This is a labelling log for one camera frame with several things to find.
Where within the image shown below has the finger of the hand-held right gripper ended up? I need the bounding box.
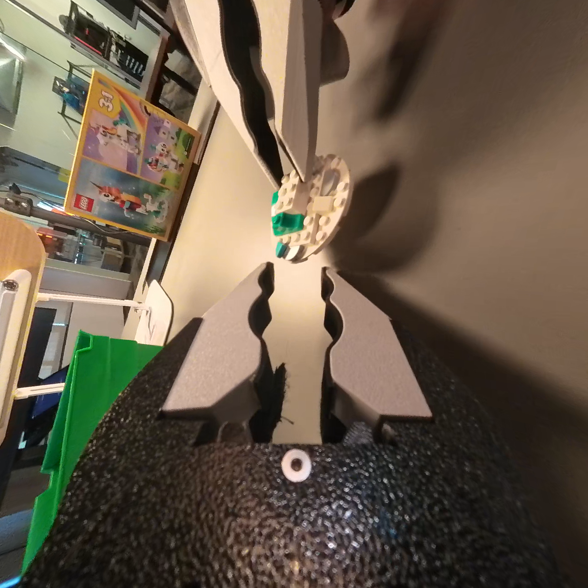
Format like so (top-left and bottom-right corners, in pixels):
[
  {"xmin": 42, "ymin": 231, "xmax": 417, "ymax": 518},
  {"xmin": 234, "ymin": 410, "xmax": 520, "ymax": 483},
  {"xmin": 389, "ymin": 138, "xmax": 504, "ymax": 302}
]
[
  {"xmin": 172, "ymin": 0, "xmax": 285, "ymax": 190},
  {"xmin": 275, "ymin": 0, "xmax": 323, "ymax": 185}
]

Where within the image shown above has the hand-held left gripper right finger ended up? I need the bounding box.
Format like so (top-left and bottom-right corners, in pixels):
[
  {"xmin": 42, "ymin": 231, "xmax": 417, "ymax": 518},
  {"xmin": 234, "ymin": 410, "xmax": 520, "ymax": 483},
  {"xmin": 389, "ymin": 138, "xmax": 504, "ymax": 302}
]
[{"xmin": 321, "ymin": 266, "xmax": 435, "ymax": 443}]

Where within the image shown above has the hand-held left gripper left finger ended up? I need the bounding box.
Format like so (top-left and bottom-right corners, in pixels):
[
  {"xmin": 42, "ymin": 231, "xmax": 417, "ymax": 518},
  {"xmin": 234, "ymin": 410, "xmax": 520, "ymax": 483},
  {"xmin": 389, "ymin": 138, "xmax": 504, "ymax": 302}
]
[{"xmin": 160, "ymin": 262, "xmax": 286, "ymax": 445}]

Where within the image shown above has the round white lego model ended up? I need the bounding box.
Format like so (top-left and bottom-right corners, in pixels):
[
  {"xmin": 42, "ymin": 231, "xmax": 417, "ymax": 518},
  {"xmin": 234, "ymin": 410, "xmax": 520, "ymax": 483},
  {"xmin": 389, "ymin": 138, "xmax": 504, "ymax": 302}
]
[{"xmin": 269, "ymin": 154, "xmax": 353, "ymax": 265}]

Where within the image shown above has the green plastic bin stack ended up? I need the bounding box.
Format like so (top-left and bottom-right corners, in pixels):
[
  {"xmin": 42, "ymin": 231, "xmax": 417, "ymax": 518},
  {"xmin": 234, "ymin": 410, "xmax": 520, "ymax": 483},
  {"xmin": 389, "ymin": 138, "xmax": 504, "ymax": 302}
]
[{"xmin": 21, "ymin": 330, "xmax": 164, "ymax": 575}]

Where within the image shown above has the yellow lego box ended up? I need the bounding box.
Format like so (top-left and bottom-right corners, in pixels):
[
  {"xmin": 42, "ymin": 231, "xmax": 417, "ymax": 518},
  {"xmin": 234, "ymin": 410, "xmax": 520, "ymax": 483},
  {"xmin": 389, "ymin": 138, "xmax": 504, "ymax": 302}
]
[{"xmin": 64, "ymin": 69, "xmax": 203, "ymax": 242}]

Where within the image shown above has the wooden book stand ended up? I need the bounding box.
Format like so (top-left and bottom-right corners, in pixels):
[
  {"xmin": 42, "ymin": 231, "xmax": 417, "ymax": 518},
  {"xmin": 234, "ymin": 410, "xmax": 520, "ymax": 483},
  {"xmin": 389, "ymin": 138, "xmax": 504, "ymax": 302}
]
[{"xmin": 0, "ymin": 209, "xmax": 174, "ymax": 428}]

